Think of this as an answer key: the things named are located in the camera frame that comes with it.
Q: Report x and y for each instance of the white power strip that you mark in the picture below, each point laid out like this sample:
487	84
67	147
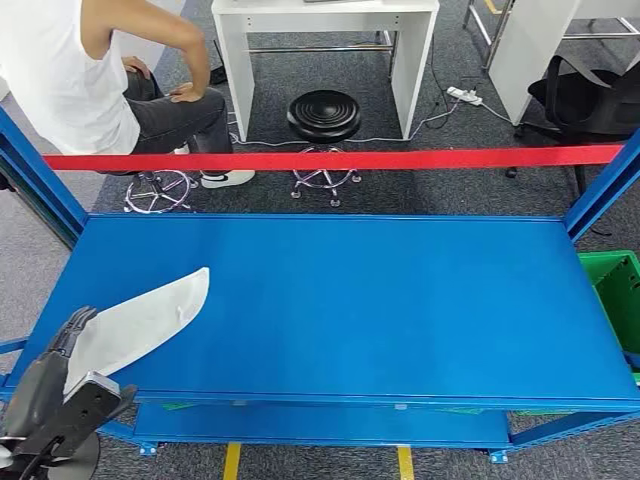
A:
465	97

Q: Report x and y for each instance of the green plastic crate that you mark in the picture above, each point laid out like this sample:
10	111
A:
620	298

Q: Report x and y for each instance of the white curved plastic part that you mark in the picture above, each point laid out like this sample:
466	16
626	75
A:
140	324

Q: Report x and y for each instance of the white desk with metal frame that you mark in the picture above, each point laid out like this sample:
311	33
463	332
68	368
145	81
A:
530	53

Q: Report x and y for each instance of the black office chair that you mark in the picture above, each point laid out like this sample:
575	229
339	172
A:
590	106

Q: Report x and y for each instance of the stool with chrome base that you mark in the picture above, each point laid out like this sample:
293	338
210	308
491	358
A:
158	192

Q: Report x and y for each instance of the blue metal shelf rack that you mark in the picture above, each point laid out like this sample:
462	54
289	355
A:
350	305

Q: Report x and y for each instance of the black round stool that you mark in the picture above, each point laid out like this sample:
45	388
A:
324	116

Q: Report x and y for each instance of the person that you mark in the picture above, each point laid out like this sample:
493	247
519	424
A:
50	66

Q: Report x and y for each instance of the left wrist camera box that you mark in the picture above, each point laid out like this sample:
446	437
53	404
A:
90	407

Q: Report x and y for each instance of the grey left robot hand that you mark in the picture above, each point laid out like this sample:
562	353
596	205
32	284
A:
35	397

